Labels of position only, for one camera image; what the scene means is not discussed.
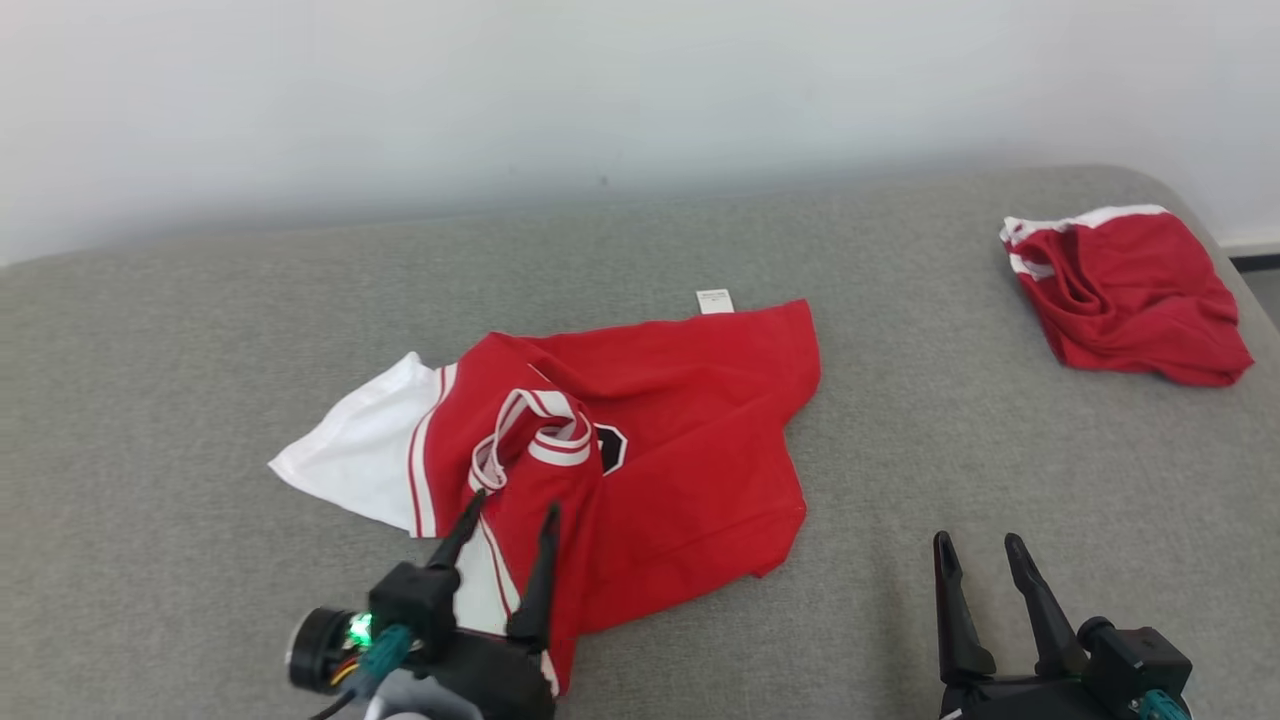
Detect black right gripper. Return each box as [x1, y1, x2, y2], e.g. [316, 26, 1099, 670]
[933, 532, 1151, 720]

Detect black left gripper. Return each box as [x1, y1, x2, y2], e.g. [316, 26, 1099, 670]
[428, 490, 561, 720]

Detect red and white jersey shirt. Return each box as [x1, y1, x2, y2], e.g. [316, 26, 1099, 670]
[268, 289, 823, 696]

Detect red shorts with white trim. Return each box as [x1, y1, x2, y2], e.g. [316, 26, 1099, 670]
[1000, 205, 1255, 388]

